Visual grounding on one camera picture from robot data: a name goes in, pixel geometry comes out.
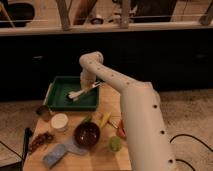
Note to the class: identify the brown dried chili bunch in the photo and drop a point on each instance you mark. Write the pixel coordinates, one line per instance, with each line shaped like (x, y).
(39, 140)

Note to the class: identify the white dish brush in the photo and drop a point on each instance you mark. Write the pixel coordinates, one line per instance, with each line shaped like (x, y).
(75, 95)

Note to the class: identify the dark maroon bowl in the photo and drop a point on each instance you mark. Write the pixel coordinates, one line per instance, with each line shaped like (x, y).
(86, 135)

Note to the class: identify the green vegetable toy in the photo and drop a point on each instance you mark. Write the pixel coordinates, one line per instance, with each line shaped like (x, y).
(87, 119)

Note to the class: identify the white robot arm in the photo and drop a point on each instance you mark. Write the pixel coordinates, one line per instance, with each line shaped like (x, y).
(147, 139)

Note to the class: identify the green plastic tray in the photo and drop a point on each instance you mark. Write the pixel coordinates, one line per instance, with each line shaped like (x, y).
(58, 100)

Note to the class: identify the yellow banana toy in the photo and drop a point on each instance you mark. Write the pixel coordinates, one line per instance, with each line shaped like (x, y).
(104, 120)

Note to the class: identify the terracotta orange bowl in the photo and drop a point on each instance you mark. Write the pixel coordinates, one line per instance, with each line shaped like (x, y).
(120, 130)

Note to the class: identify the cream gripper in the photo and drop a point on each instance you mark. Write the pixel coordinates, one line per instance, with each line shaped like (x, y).
(86, 84)

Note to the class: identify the green plastic cup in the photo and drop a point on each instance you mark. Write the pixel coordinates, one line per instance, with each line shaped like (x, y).
(114, 144)

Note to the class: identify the white round container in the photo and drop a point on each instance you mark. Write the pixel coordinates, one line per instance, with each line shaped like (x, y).
(59, 122)

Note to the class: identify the small metal cup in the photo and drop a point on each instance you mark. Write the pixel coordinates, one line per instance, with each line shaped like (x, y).
(44, 113)

